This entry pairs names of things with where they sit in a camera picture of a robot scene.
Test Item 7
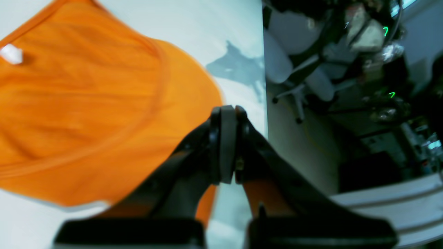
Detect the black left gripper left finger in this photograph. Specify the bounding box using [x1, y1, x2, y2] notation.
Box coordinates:
[54, 105, 237, 249]

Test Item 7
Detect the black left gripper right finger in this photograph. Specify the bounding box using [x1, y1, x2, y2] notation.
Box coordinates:
[235, 106, 398, 249]

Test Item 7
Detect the orange T-shirt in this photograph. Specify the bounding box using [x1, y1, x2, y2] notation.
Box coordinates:
[1, 0, 268, 216]

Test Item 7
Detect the white slatted panel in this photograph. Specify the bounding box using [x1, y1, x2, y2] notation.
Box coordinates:
[331, 172, 443, 248]

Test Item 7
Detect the white office chair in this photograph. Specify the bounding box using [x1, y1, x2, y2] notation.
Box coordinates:
[264, 8, 355, 123]

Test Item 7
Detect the white neck tag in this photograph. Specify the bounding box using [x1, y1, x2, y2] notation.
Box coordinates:
[0, 44, 24, 65]

